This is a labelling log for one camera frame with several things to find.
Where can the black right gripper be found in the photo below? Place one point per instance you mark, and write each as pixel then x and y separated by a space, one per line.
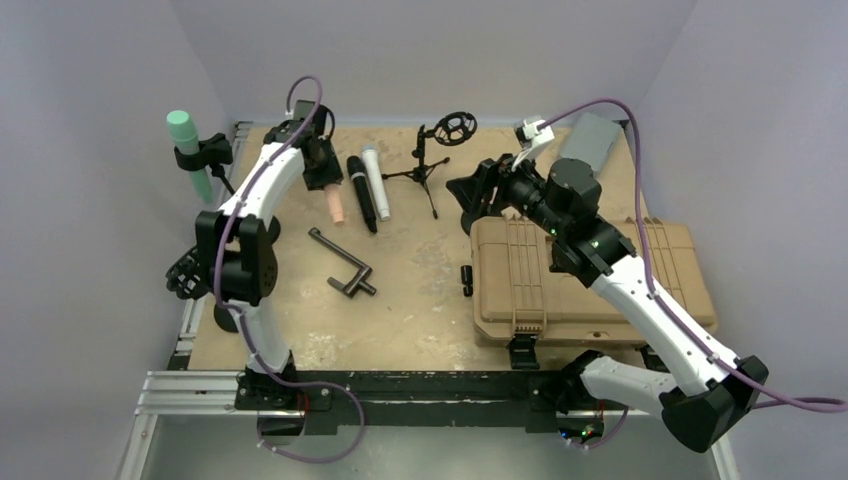
pixel 471 190

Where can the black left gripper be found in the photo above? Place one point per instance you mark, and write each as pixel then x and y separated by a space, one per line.
pixel 331 174

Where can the pink microphone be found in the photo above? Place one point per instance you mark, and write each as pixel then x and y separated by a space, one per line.
pixel 335 204

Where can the black microphone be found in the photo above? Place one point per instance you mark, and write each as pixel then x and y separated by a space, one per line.
pixel 358 176

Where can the white microphone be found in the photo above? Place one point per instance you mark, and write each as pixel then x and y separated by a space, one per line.
pixel 370 158

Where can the black round base clip stand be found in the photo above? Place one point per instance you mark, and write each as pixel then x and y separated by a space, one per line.
pixel 473 211

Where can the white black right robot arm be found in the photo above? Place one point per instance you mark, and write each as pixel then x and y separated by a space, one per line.
pixel 705 388

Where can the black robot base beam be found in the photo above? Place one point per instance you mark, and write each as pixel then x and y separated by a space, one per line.
pixel 530 400

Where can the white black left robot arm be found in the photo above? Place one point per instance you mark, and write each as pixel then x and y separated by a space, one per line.
pixel 235 244

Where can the black clip stand green mic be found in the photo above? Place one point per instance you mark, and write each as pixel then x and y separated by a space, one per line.
pixel 212 154

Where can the green microphone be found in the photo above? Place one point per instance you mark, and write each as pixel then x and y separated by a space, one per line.
pixel 184 135

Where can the tan hard plastic case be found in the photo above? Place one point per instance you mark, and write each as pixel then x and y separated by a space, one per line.
pixel 516 293

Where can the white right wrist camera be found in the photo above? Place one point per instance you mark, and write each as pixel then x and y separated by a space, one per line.
pixel 533 138

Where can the black shock mount round stand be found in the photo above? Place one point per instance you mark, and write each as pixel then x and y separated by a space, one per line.
pixel 184 280

